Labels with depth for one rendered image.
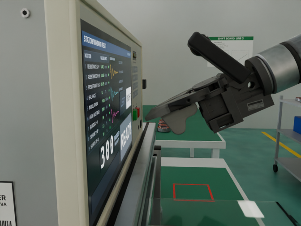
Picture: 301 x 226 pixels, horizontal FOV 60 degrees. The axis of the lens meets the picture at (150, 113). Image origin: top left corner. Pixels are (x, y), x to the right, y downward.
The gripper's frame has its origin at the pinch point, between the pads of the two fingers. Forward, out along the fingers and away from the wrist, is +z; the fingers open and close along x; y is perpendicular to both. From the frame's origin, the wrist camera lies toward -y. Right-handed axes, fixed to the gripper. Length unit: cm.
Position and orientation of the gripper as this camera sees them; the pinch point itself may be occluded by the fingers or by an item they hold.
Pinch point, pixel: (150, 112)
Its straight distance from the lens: 46.8
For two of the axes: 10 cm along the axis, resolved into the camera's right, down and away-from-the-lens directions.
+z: -9.0, 4.1, 1.3
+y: 4.2, 9.0, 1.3
